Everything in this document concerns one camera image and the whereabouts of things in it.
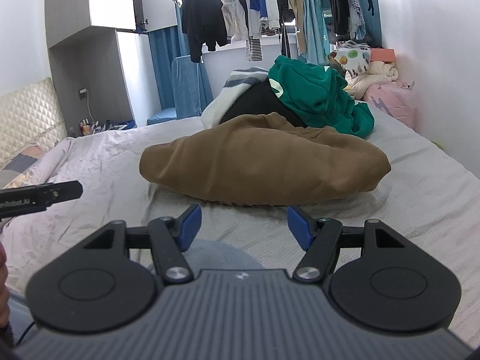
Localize cream quilted headboard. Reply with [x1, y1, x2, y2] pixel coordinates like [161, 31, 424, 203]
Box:
[0, 77, 70, 167]

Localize black hanging garment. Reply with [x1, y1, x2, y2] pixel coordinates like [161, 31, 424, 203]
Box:
[324, 0, 351, 36]

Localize striped hanging garment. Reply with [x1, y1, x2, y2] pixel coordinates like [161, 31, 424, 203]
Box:
[245, 35, 264, 62]

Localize grey wardrobe cabinet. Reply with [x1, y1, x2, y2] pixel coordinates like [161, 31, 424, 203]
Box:
[44, 0, 177, 137]

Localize brown zip hoodie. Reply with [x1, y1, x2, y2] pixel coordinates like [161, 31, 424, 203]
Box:
[139, 112, 392, 208]

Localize blue covered chair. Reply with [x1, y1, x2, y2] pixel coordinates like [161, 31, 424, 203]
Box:
[146, 55, 214, 126]

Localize pink box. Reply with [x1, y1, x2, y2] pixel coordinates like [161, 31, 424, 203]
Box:
[369, 48, 397, 63]

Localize person's left forearm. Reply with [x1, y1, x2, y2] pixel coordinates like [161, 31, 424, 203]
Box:
[0, 249, 10, 331]

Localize items on bedside shelf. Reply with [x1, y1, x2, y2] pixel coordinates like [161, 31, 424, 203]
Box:
[105, 119, 136, 131]

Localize light blue sheer curtain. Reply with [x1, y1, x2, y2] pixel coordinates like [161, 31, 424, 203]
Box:
[296, 0, 331, 64]

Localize white and grey sweater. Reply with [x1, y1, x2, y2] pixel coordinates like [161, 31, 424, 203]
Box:
[201, 67, 271, 128]

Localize black cable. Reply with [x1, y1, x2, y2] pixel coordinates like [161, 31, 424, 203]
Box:
[15, 317, 38, 349]

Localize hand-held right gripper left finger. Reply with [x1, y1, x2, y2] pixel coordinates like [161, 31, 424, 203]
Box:
[82, 203, 203, 286]

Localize white charger cable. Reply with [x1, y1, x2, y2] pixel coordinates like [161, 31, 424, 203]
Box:
[85, 94, 99, 124]

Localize patchwork pillow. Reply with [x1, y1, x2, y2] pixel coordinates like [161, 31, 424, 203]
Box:
[0, 144, 47, 190]

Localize patterned hanging garment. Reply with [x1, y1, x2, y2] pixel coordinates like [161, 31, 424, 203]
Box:
[347, 0, 366, 40]

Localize green hoodie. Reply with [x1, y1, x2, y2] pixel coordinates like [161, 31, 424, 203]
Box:
[268, 55, 376, 139]

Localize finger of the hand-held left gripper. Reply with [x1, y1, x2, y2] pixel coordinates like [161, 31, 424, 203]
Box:
[37, 180, 84, 211]

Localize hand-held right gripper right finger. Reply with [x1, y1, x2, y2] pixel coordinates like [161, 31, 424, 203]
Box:
[286, 204, 400, 284]

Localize cream blanket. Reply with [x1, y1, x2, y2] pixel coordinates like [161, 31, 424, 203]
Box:
[345, 62, 399, 100]

